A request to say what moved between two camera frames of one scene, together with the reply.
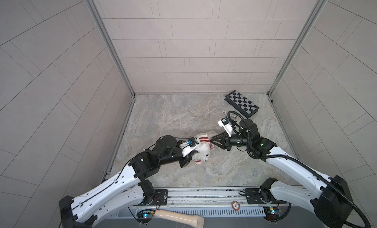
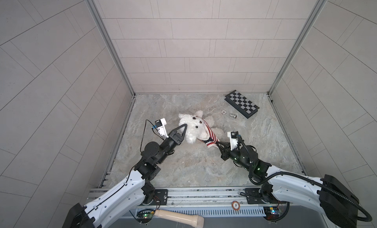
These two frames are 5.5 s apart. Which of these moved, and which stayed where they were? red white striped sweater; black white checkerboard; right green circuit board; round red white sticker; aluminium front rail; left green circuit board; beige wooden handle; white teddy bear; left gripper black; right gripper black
Moved: right gripper black; red white striped sweater; left gripper black; white teddy bear
Stayed: left green circuit board; round red white sticker; beige wooden handle; aluminium front rail; black white checkerboard; right green circuit board
